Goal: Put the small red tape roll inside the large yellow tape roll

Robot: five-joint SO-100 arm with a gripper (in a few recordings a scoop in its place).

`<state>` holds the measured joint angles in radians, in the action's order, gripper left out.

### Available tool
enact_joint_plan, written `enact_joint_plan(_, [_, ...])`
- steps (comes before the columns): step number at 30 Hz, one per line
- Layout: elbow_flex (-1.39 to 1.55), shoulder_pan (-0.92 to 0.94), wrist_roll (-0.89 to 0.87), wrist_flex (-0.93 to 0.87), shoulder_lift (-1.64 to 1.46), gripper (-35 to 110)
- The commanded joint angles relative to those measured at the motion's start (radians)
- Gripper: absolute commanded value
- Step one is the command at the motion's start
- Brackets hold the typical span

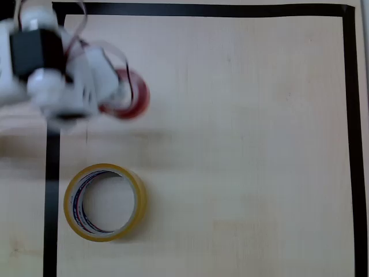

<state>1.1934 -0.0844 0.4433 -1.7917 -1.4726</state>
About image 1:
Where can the white gripper with motor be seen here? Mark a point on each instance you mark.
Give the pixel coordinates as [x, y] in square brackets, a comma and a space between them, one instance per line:
[104, 75]

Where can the small red tape roll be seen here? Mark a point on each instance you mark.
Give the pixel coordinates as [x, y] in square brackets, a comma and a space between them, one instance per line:
[139, 95]

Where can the large yellow tape roll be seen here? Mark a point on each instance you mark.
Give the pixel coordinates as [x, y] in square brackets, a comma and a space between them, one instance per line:
[68, 207]

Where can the black plastic part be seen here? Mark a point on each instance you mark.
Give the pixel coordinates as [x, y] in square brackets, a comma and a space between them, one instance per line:
[5, 8]

